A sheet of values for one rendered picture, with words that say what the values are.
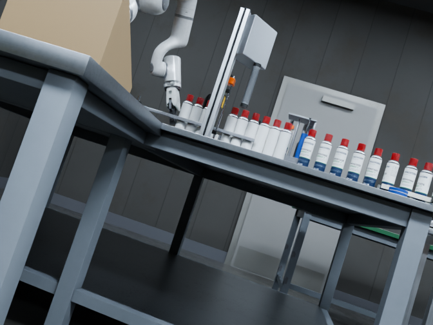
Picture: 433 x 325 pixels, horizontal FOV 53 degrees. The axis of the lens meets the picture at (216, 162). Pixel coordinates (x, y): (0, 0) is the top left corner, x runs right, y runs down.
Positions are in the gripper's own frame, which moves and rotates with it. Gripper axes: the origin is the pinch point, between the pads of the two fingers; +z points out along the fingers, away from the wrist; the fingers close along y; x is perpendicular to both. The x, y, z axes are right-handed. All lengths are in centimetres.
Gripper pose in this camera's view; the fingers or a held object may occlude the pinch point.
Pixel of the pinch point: (173, 120)
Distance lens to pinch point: 210.9
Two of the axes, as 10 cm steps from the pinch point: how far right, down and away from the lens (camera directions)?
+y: 1.6, 1.3, 9.8
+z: 0.3, 9.9, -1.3
